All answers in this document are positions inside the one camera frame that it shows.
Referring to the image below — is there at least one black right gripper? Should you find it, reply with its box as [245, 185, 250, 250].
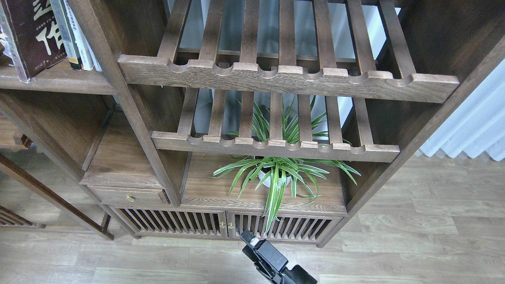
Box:
[240, 230, 318, 284]

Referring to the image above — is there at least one maroon thick book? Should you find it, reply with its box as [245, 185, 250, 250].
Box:
[0, 0, 67, 82]

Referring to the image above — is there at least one white plant pot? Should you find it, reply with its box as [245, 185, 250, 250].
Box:
[258, 166, 292, 189]

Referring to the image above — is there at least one green spider plant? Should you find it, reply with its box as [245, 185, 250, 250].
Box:
[210, 99, 361, 232]

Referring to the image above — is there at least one dark wooden bookshelf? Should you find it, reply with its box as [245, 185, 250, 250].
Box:
[1, 0, 504, 247]

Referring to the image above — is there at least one white curtain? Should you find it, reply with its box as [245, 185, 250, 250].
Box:
[418, 60, 505, 161]

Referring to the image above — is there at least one thin white upright book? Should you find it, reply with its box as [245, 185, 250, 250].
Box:
[71, 0, 103, 72]

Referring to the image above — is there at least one dark spine upright book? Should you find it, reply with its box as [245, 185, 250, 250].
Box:
[50, 0, 82, 71]

